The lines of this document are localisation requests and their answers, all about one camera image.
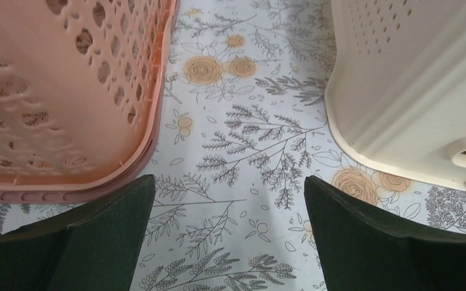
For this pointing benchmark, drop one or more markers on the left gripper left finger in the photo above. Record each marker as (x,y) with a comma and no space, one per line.
(94,246)

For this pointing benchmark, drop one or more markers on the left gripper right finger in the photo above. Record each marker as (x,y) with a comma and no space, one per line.
(363,247)

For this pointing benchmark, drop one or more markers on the pink perforated plastic basket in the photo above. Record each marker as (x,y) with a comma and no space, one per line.
(81,89)

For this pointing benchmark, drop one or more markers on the cream perforated plastic basket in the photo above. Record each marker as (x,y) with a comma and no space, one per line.
(396,100)

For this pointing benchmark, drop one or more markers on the floral patterned table mat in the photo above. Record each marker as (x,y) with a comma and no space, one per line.
(243,124)

